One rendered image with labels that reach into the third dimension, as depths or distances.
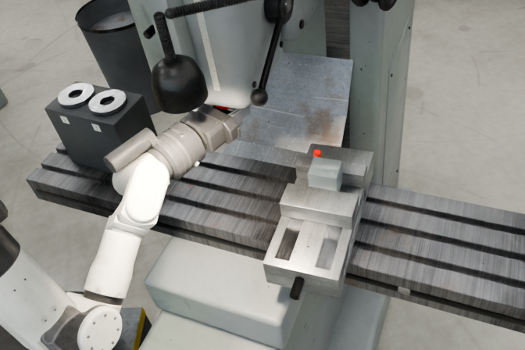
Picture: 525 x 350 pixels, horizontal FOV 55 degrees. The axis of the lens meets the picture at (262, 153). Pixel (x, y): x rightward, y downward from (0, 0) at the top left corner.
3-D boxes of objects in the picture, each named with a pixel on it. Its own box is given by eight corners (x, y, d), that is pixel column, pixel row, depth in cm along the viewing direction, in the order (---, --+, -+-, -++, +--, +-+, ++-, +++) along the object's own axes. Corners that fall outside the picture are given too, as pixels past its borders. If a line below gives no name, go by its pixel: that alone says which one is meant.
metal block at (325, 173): (337, 198, 103) (336, 178, 99) (308, 193, 105) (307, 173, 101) (342, 180, 107) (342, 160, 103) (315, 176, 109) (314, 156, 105)
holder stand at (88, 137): (137, 181, 127) (111, 121, 113) (72, 162, 135) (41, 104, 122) (163, 150, 134) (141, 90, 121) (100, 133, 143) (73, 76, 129)
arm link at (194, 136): (237, 112, 94) (191, 148, 88) (244, 149, 100) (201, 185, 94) (191, 91, 100) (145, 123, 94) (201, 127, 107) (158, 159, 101)
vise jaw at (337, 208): (352, 230, 99) (352, 217, 96) (280, 216, 104) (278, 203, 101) (358, 207, 103) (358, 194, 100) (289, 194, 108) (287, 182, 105)
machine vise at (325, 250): (339, 301, 96) (337, 268, 89) (266, 283, 101) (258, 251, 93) (373, 172, 119) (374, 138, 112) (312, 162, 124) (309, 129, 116)
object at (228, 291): (286, 352, 110) (280, 326, 102) (153, 307, 123) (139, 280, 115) (347, 190, 142) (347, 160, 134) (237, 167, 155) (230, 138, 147)
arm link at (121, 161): (198, 170, 92) (150, 209, 86) (173, 173, 101) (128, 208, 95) (163, 119, 89) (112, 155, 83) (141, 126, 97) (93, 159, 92)
